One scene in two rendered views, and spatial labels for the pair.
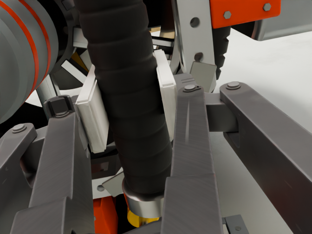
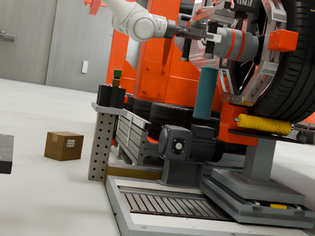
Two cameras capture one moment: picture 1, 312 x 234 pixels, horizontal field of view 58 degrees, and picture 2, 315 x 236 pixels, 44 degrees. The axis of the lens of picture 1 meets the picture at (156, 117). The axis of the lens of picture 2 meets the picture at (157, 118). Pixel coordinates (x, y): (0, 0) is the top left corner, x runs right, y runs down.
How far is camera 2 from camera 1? 1.61 m
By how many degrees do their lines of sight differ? 75
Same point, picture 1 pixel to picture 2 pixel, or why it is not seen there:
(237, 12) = (272, 44)
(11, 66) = (222, 41)
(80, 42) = not seen: hidden behind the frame
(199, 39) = (264, 51)
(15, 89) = (221, 47)
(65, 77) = not seen: hidden behind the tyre
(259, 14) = (274, 46)
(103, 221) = (231, 112)
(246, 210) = not seen: outside the picture
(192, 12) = (265, 43)
